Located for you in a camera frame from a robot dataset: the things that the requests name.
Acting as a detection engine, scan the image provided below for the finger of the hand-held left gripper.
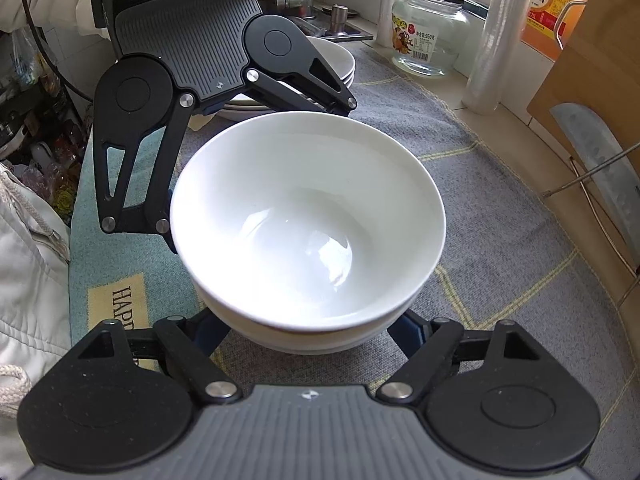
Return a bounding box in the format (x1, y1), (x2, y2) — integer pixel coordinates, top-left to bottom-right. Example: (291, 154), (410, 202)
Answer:
(245, 39), (359, 119)
(94, 96), (197, 255)

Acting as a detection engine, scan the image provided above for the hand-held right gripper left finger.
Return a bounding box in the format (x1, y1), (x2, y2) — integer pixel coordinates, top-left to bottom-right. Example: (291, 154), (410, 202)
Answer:
(79, 309), (242, 407)

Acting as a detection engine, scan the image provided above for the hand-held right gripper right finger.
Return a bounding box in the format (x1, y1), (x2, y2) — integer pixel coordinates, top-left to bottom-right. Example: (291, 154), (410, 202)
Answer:
(376, 309), (544, 407)

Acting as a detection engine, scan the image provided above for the stainless steel sink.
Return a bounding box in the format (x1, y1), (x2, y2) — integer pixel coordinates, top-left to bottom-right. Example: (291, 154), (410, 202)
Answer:
(280, 2), (375, 43)

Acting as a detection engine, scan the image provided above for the metal sink knob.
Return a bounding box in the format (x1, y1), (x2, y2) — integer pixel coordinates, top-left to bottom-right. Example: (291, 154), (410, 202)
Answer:
(327, 4), (351, 35)

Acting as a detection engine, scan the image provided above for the glass jar green lid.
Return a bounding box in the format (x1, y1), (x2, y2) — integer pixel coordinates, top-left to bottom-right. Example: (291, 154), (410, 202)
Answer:
(391, 0), (472, 78)

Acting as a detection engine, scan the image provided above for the plastic wrap roll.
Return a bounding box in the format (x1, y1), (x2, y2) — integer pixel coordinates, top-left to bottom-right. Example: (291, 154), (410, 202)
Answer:
(462, 0), (543, 116)
(376, 0), (418, 51)

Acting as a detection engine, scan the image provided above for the grey checked cloth mat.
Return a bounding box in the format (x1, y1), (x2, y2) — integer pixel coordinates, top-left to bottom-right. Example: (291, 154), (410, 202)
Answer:
(67, 42), (626, 480)

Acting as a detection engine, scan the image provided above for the white jacket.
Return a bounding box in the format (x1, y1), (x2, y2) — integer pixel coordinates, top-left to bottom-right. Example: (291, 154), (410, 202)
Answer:
(0, 160), (73, 421)

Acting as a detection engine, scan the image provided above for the teal tray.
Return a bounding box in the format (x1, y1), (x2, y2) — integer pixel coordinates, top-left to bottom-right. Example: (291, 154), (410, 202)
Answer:
(462, 0), (493, 21)

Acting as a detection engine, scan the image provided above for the orange liquid bottle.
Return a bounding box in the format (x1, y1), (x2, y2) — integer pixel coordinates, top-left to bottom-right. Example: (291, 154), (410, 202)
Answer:
(520, 0), (608, 61)

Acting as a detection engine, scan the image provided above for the metal knife rack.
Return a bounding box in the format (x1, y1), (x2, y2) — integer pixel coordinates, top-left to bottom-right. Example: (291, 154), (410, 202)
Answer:
(542, 142), (640, 306)

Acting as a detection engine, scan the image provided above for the wooden cutting board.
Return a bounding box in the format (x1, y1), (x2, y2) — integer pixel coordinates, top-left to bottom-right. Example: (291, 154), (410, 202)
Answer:
(526, 0), (640, 271)

